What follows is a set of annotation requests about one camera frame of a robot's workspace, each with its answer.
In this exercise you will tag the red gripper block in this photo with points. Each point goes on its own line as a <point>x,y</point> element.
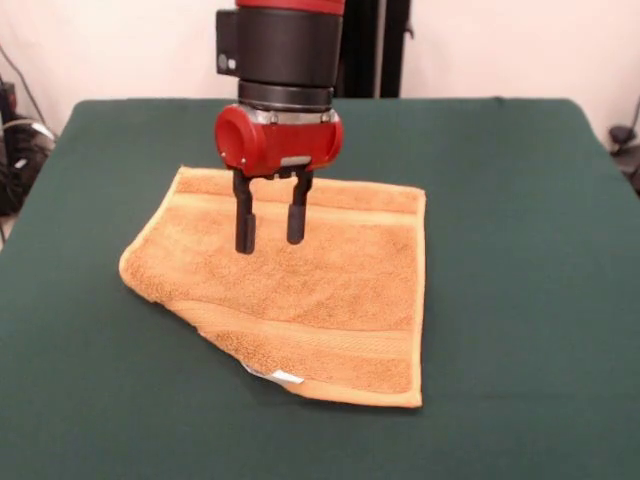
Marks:
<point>280,145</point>

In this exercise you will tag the orange terry towel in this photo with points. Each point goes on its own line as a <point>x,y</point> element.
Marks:
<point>325,290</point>

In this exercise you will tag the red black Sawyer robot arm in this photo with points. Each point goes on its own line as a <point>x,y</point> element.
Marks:
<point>285,45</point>

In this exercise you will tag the dark green table cloth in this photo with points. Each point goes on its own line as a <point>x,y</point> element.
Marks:
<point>500,300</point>

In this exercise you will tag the black power adapter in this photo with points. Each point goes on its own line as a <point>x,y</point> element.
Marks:
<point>620,135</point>

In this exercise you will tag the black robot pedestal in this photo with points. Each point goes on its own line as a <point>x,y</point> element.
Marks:
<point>360,50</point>

